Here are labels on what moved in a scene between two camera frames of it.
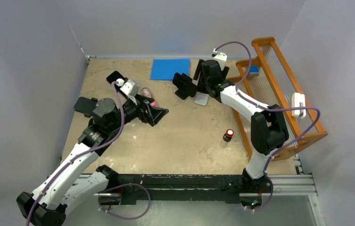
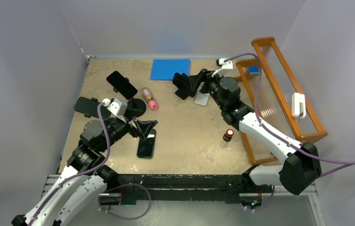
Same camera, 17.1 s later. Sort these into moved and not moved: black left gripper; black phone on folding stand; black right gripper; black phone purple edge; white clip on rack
Moved: black left gripper; black right gripper
Not moved: white clip on rack; black phone on folding stand; black phone purple edge
